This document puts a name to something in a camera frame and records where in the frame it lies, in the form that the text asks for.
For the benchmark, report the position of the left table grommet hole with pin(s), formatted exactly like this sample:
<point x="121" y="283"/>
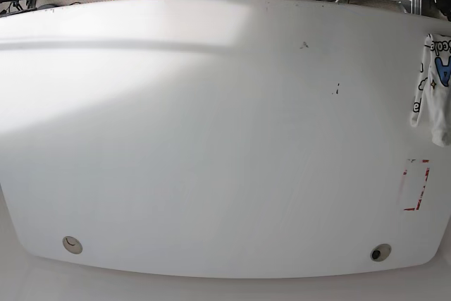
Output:
<point x="72" y="245"/>

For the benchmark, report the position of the white printed T-shirt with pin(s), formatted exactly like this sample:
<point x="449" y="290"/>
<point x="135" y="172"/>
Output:
<point x="433" y="88"/>

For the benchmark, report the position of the red tape rectangle marking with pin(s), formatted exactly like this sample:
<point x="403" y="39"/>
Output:
<point x="413" y="183"/>

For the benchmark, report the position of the table grommet hole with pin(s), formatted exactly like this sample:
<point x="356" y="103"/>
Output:
<point x="72" y="245"/>
<point x="380" y="252"/>

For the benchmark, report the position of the right table grommet hole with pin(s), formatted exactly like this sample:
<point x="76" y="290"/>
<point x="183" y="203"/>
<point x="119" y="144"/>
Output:
<point x="380" y="252"/>

